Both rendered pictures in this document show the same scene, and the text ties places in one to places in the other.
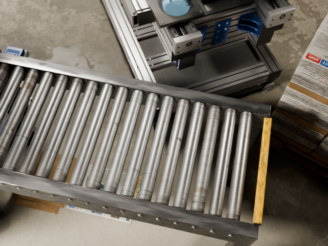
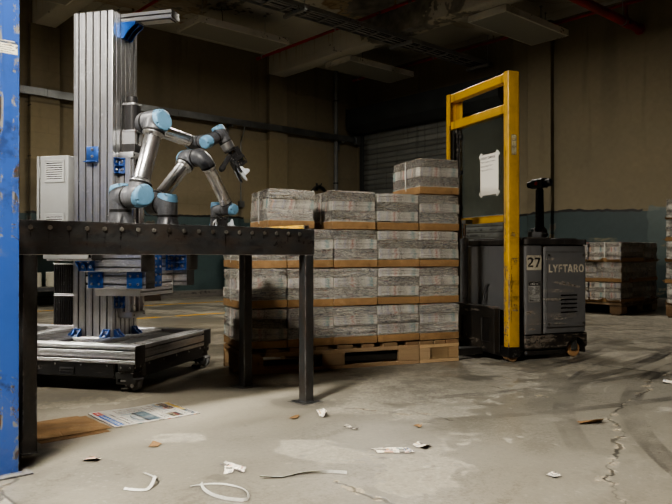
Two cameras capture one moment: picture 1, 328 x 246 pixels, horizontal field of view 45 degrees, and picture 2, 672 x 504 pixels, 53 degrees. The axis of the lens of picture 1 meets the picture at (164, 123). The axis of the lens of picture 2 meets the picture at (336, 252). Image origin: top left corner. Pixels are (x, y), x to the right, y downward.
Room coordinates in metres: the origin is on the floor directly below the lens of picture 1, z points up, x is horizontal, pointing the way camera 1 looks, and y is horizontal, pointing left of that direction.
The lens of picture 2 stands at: (-1.77, 2.03, 0.68)
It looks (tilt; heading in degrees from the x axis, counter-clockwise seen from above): 0 degrees down; 309
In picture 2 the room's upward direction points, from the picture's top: straight up
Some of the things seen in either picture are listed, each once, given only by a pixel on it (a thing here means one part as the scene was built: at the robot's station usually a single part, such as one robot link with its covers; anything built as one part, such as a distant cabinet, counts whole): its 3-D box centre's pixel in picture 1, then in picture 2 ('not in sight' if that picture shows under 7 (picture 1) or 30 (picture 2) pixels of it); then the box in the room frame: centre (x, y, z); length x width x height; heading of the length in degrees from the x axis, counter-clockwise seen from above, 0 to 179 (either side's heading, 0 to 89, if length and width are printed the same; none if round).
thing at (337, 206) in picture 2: not in sight; (342, 212); (0.91, -1.30, 0.95); 0.38 x 0.29 x 0.23; 151
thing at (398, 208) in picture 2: not in sight; (384, 213); (0.76, -1.56, 0.95); 0.38 x 0.29 x 0.23; 151
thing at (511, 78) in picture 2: not in sight; (510, 209); (0.13, -2.04, 0.97); 0.09 x 0.09 x 1.75; 62
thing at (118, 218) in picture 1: (105, 192); (144, 413); (0.70, 0.31, 0.00); 0.37 x 0.28 x 0.01; 81
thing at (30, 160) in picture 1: (45, 123); not in sight; (0.72, 0.47, 0.77); 0.47 x 0.05 x 0.05; 171
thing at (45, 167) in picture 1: (61, 126); not in sight; (0.70, 0.41, 0.77); 0.47 x 0.05 x 0.05; 171
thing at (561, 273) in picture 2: not in sight; (524, 294); (0.24, -2.52, 0.40); 0.69 x 0.55 x 0.80; 152
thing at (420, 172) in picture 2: not in sight; (424, 260); (0.62, -1.82, 0.65); 0.39 x 0.30 x 1.29; 152
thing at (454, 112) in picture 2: not in sight; (454, 215); (0.71, -2.35, 0.97); 0.09 x 0.09 x 1.75; 62
